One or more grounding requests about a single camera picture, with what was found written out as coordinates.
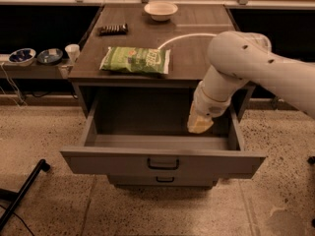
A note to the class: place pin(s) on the black stand leg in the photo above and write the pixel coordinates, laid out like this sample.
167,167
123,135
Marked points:
14,198

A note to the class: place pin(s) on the white bowl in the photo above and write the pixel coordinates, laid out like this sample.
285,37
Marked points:
160,11

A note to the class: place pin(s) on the blue patterned bowl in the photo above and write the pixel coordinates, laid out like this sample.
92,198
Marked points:
22,57

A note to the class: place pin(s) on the grey blue bowl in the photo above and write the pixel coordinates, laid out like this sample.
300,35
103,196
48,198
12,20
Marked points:
50,56

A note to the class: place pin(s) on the grey side shelf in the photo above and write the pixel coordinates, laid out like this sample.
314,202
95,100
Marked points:
36,71

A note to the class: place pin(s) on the white paper cup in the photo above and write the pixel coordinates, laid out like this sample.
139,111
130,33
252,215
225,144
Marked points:
73,51

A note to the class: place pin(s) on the grey drawer cabinet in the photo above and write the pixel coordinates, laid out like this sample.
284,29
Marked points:
186,36

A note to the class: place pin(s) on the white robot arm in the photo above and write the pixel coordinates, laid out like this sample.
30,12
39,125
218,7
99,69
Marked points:
237,58

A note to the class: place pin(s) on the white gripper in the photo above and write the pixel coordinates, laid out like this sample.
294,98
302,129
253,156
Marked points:
210,105

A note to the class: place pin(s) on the grey top drawer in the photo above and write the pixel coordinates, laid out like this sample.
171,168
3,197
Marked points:
143,132

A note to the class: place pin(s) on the green chip bag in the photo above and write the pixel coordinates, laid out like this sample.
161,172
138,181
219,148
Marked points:
136,60

